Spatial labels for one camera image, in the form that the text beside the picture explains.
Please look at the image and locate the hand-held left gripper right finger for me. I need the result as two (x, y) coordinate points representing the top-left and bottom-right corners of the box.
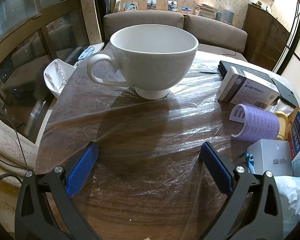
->
(200, 141), (283, 240)

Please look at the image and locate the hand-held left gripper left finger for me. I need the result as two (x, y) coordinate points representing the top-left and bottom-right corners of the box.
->
(14, 141), (100, 240)

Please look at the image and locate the white plastic box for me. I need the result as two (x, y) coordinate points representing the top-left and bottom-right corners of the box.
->
(247, 139), (293, 176)

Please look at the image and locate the blue white carton with red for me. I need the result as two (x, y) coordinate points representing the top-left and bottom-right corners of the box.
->
(286, 105), (300, 155)

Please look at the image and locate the purple hair roller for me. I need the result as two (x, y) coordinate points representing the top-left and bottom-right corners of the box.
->
(229, 103), (280, 141)

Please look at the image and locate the yellow capsule cup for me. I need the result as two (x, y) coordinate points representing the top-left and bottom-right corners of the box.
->
(274, 111), (288, 140)

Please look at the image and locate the white textured cloth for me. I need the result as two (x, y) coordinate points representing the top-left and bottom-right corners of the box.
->
(0, 112), (39, 188)

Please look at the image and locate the white plastic bag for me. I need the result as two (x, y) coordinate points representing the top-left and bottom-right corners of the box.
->
(274, 176), (300, 240)

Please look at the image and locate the white blue medicine box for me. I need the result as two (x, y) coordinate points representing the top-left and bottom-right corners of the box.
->
(217, 66), (280, 105)

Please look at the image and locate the white plastic container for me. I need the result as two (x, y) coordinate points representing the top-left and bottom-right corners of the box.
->
(43, 59), (76, 98)

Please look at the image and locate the black flat box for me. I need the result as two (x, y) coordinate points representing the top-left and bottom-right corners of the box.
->
(217, 60), (278, 83)

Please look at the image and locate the black phone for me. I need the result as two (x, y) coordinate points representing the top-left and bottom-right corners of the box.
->
(272, 77), (300, 108)

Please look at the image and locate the light blue small object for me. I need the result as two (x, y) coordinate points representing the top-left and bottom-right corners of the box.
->
(77, 46), (95, 61)

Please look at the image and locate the white footed cup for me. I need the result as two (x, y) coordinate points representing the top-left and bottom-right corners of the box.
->
(87, 24), (199, 100)

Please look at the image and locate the brown sofa back cushion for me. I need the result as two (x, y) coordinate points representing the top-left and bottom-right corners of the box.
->
(184, 14), (248, 53)
(103, 10), (185, 43)

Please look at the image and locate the wooden framed window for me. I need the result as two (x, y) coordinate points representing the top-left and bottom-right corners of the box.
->
(0, 0), (90, 143)

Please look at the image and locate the wooden cabinet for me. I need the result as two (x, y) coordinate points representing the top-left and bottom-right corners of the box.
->
(244, 3), (290, 70)

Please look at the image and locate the white lattice screen door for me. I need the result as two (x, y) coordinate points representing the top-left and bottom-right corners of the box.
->
(272, 0), (300, 80)

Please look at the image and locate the grey cylindrical canister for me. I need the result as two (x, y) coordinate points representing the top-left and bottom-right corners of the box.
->
(223, 9), (235, 25)

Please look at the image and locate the stack of books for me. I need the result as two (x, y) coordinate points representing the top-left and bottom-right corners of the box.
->
(195, 4), (219, 19)

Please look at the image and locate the blue braided cord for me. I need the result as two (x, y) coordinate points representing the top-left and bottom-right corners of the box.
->
(241, 152), (256, 175)

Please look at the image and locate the black cable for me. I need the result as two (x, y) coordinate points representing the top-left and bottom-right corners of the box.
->
(0, 112), (29, 188)

